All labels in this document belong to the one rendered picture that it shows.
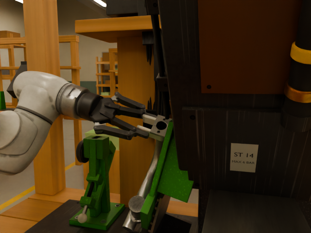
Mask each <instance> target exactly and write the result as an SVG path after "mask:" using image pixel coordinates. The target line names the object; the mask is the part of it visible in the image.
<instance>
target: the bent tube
mask: <svg viewBox="0 0 311 233"><path fill-rule="evenodd" d="M164 120H165V121H164ZM171 120H172V119H171V118H170V119H168V120H166V119H165V117H164V116H161V115H158V116H157V118H156V120H155V122H154V124H153V126H152V128H151V131H150V133H151V134H154V135H157V136H160V137H163V141H164V138H165V134H166V131H167V127H168V123H169V121H171ZM158 132H159V133H158ZM163 141H159V140H156V145H155V151H154V155H153V158H152V161H151V164H150V166H149V169H148V172H147V174H146V176H145V178H144V180H143V183H142V185H141V187H140V189H139V191H138V194H137V196H142V197H143V198H144V199H146V197H147V194H148V193H149V192H150V188H151V185H152V182H153V178H154V174H155V171H156V167H157V163H158V160H159V156H160V153H161V149H162V145H163ZM130 212H131V211H129V213H128V215H127V217H126V219H125V222H124V224H123V226H122V228H123V229H125V230H127V231H129V232H134V230H135V227H136V225H137V223H134V222H133V221H132V220H131V216H130Z"/></svg>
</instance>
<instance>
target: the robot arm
mask: <svg viewBox="0 0 311 233"><path fill-rule="evenodd" d="M13 91H14V93H15V95H16V97H17V98H18V100H19V102H18V105H17V107H16V109H15V110H14V111H11V110H6V111H3V112H0V174H4V175H10V176H11V175H16V174H18V173H21V172H22V171H23V170H24V169H26V168H27V167H28V165H29V164H30V163H31V162H32V161H33V160H34V159H35V157H36V155H37V154H38V152H39V150H40V149H41V147H42V145H43V144H44V142H45V140H46V138H47V136H48V132H49V130H50V128H51V126H52V124H53V122H54V121H55V120H56V119H57V117H58V116H59V115H60V114H62V115H66V116H69V117H72V118H75V119H80V118H83V119H85V120H88V121H91V122H93V123H94V124H95V126H94V127H93V129H94V131H95V133H96V134H106V135H111V136H115V137H118V138H122V139H126V140H131V139H132V137H137V136H140V137H142V138H145V139H148V137H151V138H153V139H156V140H159V141H163V137H160V136H157V135H154V134H151V133H150V131H151V129H148V128H146V127H143V126H140V125H138V126H137V128H136V127H135V126H133V125H131V124H129V123H127V122H125V121H123V120H121V119H119V118H117V117H115V116H116V115H118V116H120V115H123V116H128V117H134V118H139V119H143V122H144V123H148V124H151V125H153V124H154V122H155V120H156V118H157V116H156V115H153V114H150V113H147V112H146V109H145V105H143V104H141V103H139V102H136V101H134V100H132V99H129V98H127V97H124V96H122V95H121V94H120V93H119V92H115V95H114V96H113V97H111V98H104V97H102V96H101V95H98V94H95V93H92V92H90V91H89V90H88V89H87V88H84V87H82V86H78V85H76V84H73V83H69V82H67V81H66V80H65V79H63V78H61V77H58V76H56V75H53V74H49V73H44V72H38V71H25V72H22V73H20V74H19V75H18V76H17V77H16V79H15V80H14V83H13ZM114 102H117V103H120V104H122V105H124V106H127V107H123V106H120V105H118V104H115V103H114ZM128 107H129V108H128ZM104 123H109V124H111V125H113V126H116V127H118V128H120V129H117V128H113V127H109V126H105V125H102V124H104Z"/></svg>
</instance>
